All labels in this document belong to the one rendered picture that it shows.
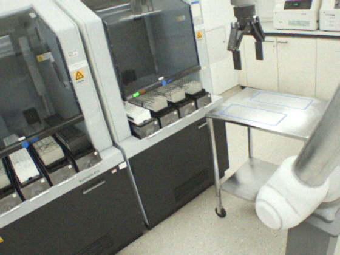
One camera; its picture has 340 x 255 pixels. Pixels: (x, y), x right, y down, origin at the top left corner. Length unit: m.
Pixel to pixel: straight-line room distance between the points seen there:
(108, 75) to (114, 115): 0.23
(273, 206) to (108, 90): 1.06
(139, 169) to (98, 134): 0.33
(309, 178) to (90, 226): 1.26
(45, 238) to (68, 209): 0.20
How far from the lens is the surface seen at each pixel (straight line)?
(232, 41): 0.94
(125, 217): 1.76
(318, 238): 1.15
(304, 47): 3.40
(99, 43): 1.48
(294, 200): 0.79
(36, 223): 1.54
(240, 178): 1.90
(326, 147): 0.68
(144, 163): 1.66
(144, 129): 1.58
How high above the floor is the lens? 1.47
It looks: 26 degrees down
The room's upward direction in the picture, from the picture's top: 12 degrees counter-clockwise
